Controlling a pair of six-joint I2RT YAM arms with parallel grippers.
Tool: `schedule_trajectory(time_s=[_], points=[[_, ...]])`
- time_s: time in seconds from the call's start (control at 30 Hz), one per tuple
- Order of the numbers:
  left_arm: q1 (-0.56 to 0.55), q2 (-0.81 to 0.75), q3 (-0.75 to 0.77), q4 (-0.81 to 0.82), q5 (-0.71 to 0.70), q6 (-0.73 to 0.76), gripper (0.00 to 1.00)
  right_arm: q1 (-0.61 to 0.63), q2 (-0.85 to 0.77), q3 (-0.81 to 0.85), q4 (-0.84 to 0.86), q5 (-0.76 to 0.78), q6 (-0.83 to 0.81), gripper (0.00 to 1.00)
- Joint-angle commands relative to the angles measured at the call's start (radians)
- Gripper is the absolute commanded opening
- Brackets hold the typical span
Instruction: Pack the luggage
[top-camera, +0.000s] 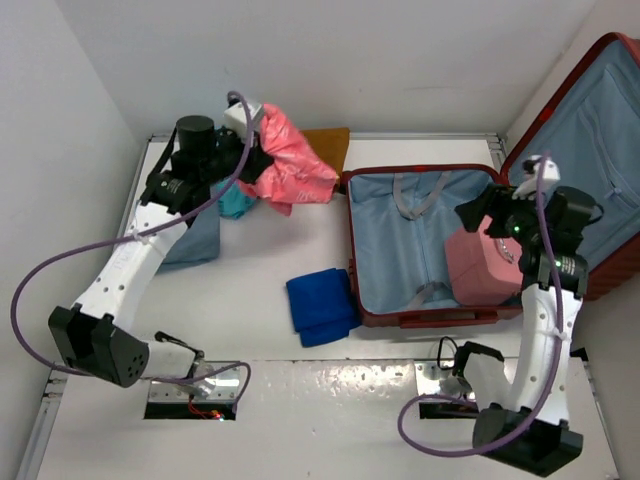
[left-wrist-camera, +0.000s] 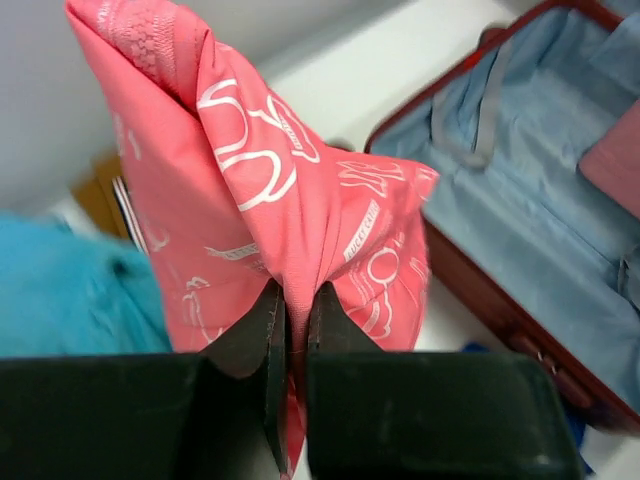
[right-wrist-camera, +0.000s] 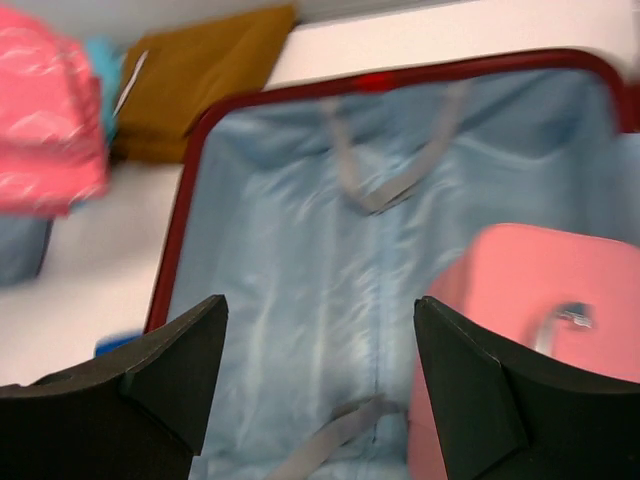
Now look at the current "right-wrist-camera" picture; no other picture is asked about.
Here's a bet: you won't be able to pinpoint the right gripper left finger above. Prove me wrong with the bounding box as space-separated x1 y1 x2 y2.
1 295 228 479

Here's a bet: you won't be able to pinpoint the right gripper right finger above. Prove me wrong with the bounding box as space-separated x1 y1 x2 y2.
414 297 639 479

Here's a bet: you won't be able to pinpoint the royal blue cloth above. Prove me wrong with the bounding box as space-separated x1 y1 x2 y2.
94 330 143 357

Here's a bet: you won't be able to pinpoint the pink cosmetic case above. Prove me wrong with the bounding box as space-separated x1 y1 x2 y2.
408 224 639 479

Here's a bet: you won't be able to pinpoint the pink patterned garment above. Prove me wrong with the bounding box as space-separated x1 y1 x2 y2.
1 6 108 217

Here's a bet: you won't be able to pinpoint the mustard brown trousers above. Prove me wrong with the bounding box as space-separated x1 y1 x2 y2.
111 4 297 163

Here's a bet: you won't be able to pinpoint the turquoise shirt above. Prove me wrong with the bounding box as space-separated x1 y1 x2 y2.
84 36 123 144

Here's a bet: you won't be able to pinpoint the grey-blue cloth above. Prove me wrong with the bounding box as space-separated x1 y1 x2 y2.
0 214 53 287

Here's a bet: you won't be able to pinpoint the red suitcase blue lining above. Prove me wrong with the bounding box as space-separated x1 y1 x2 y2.
147 49 639 479

